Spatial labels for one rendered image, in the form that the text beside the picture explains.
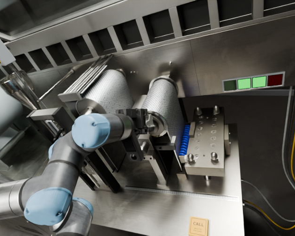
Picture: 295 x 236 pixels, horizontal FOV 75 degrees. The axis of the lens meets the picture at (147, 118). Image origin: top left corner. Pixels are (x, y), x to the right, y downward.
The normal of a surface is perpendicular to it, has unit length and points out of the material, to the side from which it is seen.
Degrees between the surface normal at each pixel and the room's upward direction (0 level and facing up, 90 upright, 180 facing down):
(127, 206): 0
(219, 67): 90
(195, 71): 90
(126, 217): 0
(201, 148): 0
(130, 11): 90
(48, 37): 90
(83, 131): 50
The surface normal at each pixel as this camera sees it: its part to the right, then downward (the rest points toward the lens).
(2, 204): -0.19, -0.07
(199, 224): -0.32, -0.75
